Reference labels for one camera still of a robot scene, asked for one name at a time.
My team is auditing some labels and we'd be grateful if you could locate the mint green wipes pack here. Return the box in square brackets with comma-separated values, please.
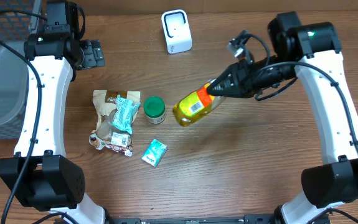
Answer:
[111, 95, 140, 134]

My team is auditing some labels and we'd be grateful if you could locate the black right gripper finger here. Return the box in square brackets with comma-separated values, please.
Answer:
[207, 85, 255, 98]
[209, 63, 240, 89]

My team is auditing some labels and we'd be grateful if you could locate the dark grey plastic basket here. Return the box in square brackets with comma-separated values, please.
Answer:
[0, 0, 42, 139]

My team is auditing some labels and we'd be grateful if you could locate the brown snack packet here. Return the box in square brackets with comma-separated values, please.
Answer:
[89, 90, 141, 157]

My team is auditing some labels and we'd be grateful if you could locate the yellow liquid bottle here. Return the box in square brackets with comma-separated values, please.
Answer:
[172, 79, 226, 127]

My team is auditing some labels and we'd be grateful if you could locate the green lid jar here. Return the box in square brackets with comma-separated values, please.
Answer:
[143, 96, 166, 124]

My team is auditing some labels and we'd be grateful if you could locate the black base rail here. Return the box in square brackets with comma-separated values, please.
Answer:
[105, 214, 281, 224]

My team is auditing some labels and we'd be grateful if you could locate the white barcode scanner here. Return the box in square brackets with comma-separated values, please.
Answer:
[161, 9, 192, 54]

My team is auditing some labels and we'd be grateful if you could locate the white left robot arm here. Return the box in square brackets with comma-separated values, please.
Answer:
[0, 1, 110, 223]

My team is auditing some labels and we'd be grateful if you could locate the small teal tissue pack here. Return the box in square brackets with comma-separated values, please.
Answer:
[141, 139, 167, 167]

